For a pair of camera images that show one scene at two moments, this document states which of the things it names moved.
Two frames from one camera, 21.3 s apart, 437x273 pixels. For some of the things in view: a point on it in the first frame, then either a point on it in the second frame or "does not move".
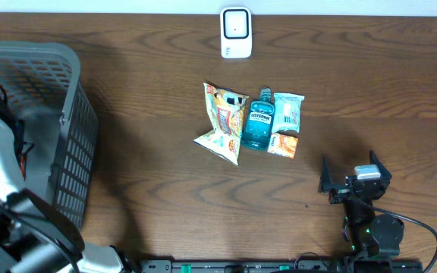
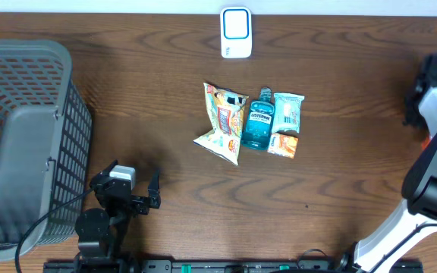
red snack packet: [22, 166] -> [425, 143]
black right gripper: [340, 191] -> [411, 121]
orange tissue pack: [282, 145] does not move
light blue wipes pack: [287, 111] does not move
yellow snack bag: [227, 109] does not move
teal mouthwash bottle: [258, 124] does not move
